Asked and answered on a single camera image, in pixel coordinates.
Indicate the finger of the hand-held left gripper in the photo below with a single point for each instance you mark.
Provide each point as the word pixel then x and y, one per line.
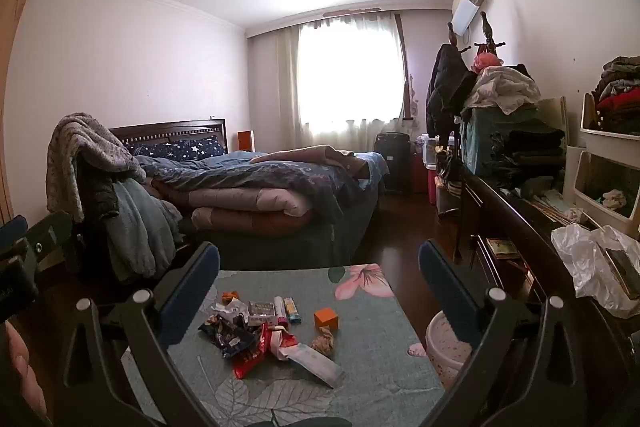
pixel 50 232
pixel 12 228

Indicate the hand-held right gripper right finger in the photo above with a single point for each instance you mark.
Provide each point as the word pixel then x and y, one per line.
pixel 445 287

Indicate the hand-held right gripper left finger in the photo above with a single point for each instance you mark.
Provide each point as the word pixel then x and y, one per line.
pixel 192 292

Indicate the dark snack wrapper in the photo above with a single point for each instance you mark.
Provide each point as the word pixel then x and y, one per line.
pixel 227 338

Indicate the dark cellophane-wrapped cigarette pack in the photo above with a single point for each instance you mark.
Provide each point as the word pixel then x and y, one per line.
pixel 260 311

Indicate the red wrapper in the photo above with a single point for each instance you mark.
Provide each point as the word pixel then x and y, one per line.
pixel 255 353

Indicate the orange small box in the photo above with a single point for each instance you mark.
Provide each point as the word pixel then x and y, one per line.
pixel 326 318

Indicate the brown tissue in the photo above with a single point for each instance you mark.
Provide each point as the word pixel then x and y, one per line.
pixel 324 343

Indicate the white long paper wrapper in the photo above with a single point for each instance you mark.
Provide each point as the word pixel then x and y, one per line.
pixel 316 361

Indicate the person's left hand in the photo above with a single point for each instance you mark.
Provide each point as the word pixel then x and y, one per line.
pixel 20 362

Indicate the orange crumpled wrapper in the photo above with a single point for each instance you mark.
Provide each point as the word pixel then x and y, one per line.
pixel 229 296

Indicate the dark jacket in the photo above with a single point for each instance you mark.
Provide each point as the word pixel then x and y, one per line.
pixel 97 194

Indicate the light blue fleece blanket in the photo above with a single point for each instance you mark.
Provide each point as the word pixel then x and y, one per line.
pixel 142 229

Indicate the white butterfly-print tube pink cap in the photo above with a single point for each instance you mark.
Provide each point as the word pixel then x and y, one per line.
pixel 280 309

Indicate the dark wooden dresser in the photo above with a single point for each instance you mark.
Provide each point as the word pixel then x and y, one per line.
pixel 505 219

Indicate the grey-green floral tablecloth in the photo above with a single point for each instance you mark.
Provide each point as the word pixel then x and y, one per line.
pixel 370 347

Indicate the grey knitted blanket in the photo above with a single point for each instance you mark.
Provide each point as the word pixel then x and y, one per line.
pixel 85 142

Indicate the folded pink quilt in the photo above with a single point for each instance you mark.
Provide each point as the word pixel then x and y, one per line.
pixel 240 203

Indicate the teal and yellow small pack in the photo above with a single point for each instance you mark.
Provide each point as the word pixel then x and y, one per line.
pixel 292 310

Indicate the black handbag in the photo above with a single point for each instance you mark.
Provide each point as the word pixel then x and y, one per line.
pixel 450 172

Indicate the red container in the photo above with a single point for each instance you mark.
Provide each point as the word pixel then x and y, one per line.
pixel 420 174

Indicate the blue patterned duvet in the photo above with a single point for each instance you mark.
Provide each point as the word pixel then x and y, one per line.
pixel 240 177

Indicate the bed with grey-blue sheet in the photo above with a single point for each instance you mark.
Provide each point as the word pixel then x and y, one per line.
pixel 310 244

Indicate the black suitcase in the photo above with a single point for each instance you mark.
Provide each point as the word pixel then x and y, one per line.
pixel 392 162

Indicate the white plastic bag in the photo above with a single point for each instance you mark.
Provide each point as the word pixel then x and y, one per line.
pixel 580 267

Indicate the white plastic lidded container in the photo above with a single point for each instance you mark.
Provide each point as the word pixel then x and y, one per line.
pixel 429 148

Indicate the navy star-print pillow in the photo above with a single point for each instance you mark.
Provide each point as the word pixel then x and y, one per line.
pixel 192 150

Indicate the teal fabric bag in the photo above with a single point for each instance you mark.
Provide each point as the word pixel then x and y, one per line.
pixel 480 142

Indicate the dark wooden headboard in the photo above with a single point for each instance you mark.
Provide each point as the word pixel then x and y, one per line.
pixel 165 127

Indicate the dark folded clothes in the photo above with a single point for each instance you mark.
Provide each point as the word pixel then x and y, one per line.
pixel 530 152

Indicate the orange bedside cabinet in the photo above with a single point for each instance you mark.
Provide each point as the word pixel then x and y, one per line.
pixel 246 141

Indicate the brown blanket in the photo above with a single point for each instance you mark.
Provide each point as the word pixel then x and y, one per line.
pixel 320 157

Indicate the white stacked storage bins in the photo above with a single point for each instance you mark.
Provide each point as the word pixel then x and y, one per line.
pixel 595 167

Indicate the black puffer coat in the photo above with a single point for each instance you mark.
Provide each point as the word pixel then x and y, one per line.
pixel 445 92

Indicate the cream leaning board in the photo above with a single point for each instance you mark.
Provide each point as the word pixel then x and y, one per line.
pixel 552 117

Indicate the pile of white clothes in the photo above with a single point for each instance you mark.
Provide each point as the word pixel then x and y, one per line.
pixel 505 89

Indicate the brown side curtain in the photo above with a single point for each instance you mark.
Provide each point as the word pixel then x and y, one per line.
pixel 406 67

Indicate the white sheer window curtain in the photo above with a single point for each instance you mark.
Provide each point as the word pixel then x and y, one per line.
pixel 350 82

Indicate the pink knitted hat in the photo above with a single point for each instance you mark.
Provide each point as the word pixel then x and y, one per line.
pixel 486 62

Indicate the wooden coat rack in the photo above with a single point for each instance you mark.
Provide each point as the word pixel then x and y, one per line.
pixel 486 29

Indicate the pile of mixed clothes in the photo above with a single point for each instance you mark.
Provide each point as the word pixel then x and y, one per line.
pixel 620 92

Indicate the white wall air conditioner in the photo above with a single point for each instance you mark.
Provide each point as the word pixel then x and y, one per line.
pixel 467 9

